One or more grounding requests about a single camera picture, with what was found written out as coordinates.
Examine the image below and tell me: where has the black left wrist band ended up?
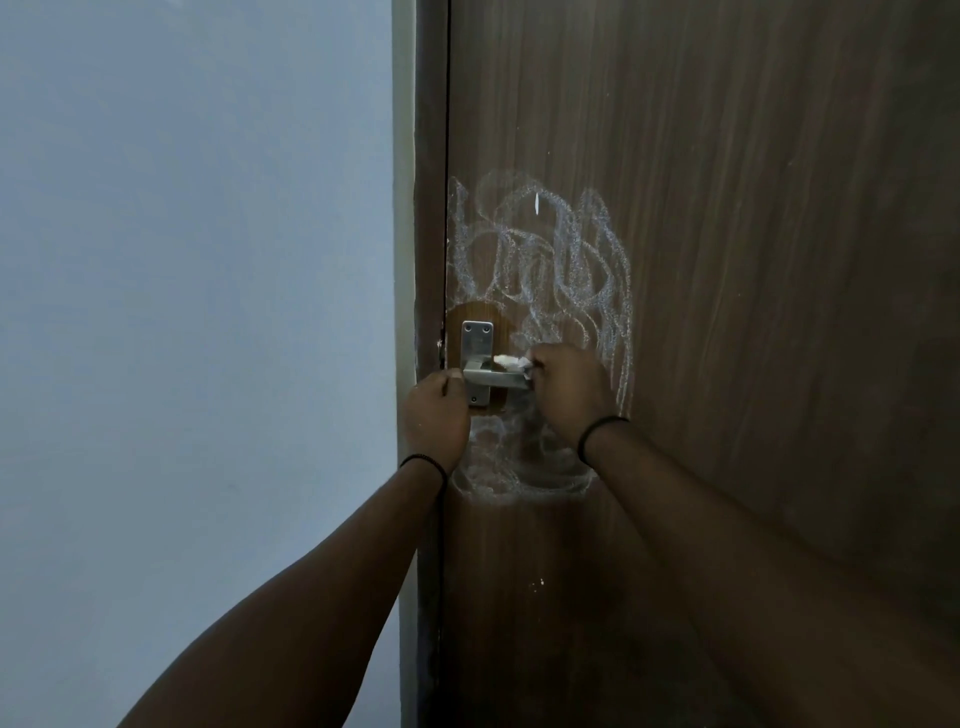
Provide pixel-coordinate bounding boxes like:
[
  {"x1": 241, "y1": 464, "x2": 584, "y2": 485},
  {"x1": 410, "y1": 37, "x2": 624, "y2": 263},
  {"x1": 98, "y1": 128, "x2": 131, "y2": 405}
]
[{"x1": 398, "y1": 453, "x2": 450, "y2": 485}]

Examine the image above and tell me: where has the person's right forearm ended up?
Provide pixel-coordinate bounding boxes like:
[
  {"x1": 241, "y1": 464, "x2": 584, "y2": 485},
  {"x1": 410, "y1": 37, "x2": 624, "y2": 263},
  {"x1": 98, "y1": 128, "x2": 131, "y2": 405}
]
[{"x1": 583, "y1": 421, "x2": 960, "y2": 728}]

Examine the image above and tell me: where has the person's right hand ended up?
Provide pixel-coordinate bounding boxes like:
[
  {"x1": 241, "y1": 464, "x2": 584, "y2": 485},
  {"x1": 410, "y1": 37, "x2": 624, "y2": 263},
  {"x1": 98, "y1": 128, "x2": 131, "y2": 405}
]
[{"x1": 521, "y1": 342, "x2": 619, "y2": 451}]

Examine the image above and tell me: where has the black wrist band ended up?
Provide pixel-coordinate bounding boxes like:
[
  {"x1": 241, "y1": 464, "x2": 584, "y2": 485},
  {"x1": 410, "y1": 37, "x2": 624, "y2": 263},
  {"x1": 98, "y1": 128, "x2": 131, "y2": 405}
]
[
  {"x1": 398, "y1": 453, "x2": 450, "y2": 485},
  {"x1": 576, "y1": 415, "x2": 633, "y2": 466}
]

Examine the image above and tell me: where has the silver metal door handle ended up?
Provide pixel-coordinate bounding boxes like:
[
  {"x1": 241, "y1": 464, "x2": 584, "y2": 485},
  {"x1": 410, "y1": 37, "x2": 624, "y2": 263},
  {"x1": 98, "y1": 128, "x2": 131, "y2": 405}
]
[{"x1": 460, "y1": 320, "x2": 535, "y2": 408}]

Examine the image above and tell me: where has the brown wooden door frame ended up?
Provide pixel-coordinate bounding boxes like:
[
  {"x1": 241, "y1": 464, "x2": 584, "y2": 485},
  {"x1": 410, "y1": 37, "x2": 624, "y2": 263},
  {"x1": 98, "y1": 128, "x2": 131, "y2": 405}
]
[{"x1": 393, "y1": 0, "x2": 452, "y2": 728}]

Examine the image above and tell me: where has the brown wooden door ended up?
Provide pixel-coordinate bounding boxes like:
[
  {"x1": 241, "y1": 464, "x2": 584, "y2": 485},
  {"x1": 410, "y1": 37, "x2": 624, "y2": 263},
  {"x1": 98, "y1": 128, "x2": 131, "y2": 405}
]
[{"x1": 438, "y1": 0, "x2": 960, "y2": 728}]

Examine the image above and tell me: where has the person's left forearm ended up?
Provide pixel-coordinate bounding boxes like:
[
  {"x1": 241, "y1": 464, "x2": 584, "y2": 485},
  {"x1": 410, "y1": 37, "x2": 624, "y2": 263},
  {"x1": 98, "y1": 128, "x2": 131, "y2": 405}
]
[{"x1": 116, "y1": 459, "x2": 449, "y2": 728}]

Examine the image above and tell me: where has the black right wrist band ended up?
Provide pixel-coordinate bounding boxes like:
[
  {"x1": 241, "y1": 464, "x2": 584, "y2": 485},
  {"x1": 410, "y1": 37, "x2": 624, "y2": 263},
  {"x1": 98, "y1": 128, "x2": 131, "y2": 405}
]
[{"x1": 576, "y1": 415, "x2": 633, "y2": 466}]

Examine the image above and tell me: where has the person's left hand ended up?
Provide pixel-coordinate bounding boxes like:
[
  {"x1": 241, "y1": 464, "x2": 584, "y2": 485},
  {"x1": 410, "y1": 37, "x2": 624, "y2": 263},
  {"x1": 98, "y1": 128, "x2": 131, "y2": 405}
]
[{"x1": 402, "y1": 369, "x2": 473, "y2": 476}]

